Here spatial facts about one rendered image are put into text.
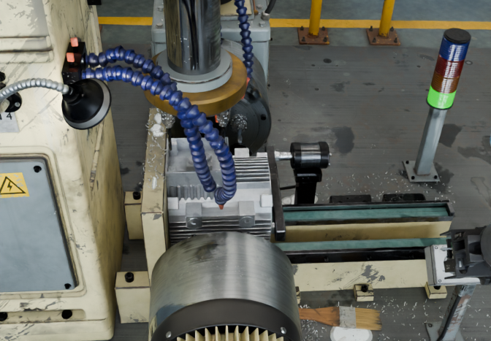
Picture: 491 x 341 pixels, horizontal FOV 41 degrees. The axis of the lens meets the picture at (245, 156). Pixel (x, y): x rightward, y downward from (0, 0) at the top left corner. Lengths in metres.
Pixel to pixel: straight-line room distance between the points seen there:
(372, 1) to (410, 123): 2.38
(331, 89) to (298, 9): 2.10
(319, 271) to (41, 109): 0.71
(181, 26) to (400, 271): 0.74
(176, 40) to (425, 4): 3.36
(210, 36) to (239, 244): 0.34
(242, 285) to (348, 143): 0.90
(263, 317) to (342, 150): 1.11
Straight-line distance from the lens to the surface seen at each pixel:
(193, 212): 1.24
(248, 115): 1.46
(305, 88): 2.03
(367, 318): 1.45
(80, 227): 1.15
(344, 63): 2.16
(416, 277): 1.50
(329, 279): 1.45
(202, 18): 1.04
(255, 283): 1.03
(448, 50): 1.55
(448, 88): 1.60
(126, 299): 1.37
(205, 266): 1.04
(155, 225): 1.18
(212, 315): 0.74
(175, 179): 1.23
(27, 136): 1.02
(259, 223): 1.27
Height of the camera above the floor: 1.97
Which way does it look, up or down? 42 degrees down
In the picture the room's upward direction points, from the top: 1 degrees clockwise
